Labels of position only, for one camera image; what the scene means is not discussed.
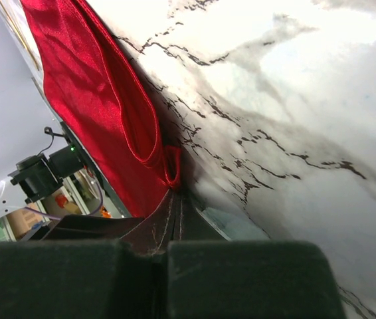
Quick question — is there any red cloth napkin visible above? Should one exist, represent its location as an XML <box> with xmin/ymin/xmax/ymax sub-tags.
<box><xmin>22</xmin><ymin>1</ymin><xmax>181</xmax><ymax>217</ymax></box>

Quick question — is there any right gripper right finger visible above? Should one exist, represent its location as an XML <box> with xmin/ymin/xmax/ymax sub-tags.
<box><xmin>167</xmin><ymin>191</ymin><xmax>347</xmax><ymax>319</ymax></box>

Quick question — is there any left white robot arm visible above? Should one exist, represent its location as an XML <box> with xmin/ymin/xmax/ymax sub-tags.
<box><xmin>0</xmin><ymin>146</ymin><xmax>84</xmax><ymax>218</ymax></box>

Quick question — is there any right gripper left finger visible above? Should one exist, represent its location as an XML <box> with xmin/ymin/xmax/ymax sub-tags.
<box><xmin>0</xmin><ymin>191</ymin><xmax>175</xmax><ymax>319</ymax></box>

